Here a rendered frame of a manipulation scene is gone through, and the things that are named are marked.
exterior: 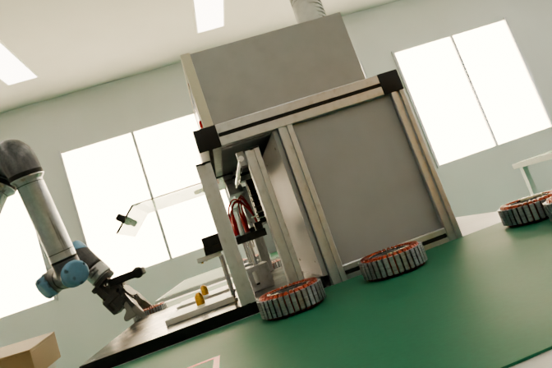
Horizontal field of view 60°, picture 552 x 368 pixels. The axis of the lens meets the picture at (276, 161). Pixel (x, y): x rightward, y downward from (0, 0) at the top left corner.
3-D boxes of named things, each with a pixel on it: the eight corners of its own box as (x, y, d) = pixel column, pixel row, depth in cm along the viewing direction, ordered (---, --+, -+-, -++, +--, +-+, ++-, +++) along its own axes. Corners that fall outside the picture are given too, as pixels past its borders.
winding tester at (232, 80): (208, 140, 104) (179, 54, 107) (213, 172, 147) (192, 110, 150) (370, 89, 111) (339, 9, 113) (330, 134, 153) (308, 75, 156)
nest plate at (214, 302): (166, 326, 100) (164, 320, 100) (173, 316, 115) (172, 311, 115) (235, 301, 102) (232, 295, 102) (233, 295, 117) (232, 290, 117)
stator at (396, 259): (353, 282, 84) (346, 262, 85) (405, 261, 88) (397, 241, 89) (385, 282, 74) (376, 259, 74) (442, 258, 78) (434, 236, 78)
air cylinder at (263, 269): (253, 292, 107) (246, 268, 107) (251, 289, 114) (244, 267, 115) (274, 284, 107) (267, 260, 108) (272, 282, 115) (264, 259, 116)
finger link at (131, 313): (135, 332, 149) (121, 312, 154) (148, 316, 150) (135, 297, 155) (129, 329, 146) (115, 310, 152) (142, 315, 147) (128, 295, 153)
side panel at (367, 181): (333, 286, 91) (278, 128, 95) (330, 284, 94) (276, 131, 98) (463, 236, 95) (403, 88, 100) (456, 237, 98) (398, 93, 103)
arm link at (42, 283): (40, 278, 142) (71, 255, 150) (29, 282, 150) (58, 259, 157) (57, 299, 144) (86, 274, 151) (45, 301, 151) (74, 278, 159)
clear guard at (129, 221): (116, 234, 121) (109, 212, 121) (134, 236, 144) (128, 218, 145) (239, 193, 126) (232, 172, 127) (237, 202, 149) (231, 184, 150)
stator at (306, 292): (308, 297, 86) (301, 277, 87) (339, 296, 76) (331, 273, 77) (253, 321, 81) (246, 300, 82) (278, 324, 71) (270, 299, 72)
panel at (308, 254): (322, 276, 92) (271, 131, 96) (282, 265, 156) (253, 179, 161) (328, 274, 92) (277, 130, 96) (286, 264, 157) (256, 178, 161)
